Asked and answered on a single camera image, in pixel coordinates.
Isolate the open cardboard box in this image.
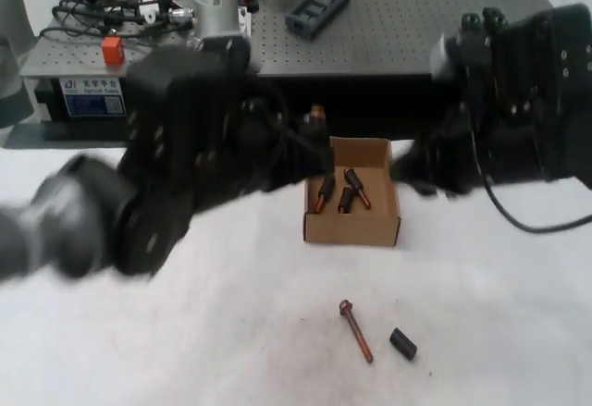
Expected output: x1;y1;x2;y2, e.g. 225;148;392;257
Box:
302;136;401;247

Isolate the metal bench with holes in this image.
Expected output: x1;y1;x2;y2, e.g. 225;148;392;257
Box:
18;0;592;123

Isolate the black sleeve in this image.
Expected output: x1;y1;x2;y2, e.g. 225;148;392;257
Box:
388;327;420;361

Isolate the black ribbed tray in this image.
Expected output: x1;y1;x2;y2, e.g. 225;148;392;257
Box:
284;0;353;38

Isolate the black cable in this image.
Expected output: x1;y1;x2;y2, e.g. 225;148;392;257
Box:
480;172;592;234

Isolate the blue and white label plate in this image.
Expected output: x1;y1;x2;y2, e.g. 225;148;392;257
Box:
59;76;128;118

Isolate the copper bolt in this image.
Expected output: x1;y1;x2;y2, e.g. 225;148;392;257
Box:
314;175;337;215
338;299;376;365
342;167;373;211
305;104;328;132
337;185;356;215

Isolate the small orange box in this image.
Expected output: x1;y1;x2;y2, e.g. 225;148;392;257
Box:
102;36;126;66

